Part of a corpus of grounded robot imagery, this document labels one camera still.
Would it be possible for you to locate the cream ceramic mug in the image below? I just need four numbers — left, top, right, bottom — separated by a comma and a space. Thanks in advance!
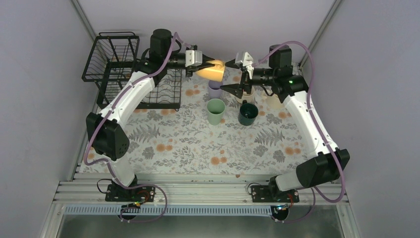
234, 86, 255, 104

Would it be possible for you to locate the yellow ceramic mug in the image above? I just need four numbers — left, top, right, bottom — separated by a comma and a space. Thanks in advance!
195, 60, 225, 82

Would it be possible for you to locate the lavender plastic cup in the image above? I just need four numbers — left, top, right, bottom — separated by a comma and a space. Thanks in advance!
208, 81, 223, 99

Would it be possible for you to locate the dark green ceramic mug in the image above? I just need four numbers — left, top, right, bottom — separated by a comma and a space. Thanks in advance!
238, 100, 259, 126

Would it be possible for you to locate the mint green plastic cup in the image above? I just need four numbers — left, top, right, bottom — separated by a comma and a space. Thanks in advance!
207, 99, 226, 125

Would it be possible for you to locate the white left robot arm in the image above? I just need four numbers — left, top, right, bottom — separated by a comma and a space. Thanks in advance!
83, 29, 225, 201

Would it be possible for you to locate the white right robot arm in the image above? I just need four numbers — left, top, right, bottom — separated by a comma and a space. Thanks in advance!
222, 43, 350, 202

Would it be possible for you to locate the floral tablecloth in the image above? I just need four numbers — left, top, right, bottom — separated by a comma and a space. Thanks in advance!
124, 72, 309, 175

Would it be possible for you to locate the aluminium corner profile right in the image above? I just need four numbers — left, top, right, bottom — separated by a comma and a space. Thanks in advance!
308, 0, 342, 53

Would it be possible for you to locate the aluminium corner profile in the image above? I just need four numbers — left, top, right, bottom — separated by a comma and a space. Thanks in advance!
308, 0, 342, 53
67, 0, 98, 181

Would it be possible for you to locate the aluminium corner profile left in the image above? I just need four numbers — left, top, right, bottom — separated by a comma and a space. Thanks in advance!
67, 0, 98, 181

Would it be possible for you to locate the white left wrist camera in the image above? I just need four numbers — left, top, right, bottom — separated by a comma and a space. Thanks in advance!
185, 50, 203, 67

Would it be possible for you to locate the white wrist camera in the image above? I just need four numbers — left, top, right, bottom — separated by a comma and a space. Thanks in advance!
185, 50, 203, 67
234, 52, 255, 79

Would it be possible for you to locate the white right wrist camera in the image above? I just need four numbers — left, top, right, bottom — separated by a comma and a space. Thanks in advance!
234, 52, 255, 79

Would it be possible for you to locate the black wire dish rack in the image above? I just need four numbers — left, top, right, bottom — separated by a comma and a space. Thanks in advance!
82, 31, 182, 111

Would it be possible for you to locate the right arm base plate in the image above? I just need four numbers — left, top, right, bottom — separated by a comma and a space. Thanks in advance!
250, 184, 300, 203

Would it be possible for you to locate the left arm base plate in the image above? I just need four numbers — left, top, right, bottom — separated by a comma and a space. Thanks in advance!
105, 182, 156, 203

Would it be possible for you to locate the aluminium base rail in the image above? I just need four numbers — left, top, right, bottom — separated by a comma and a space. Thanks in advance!
52, 172, 349, 206

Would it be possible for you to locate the grey slotted cable duct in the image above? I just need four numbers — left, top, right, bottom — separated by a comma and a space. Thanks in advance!
63, 204, 272, 217

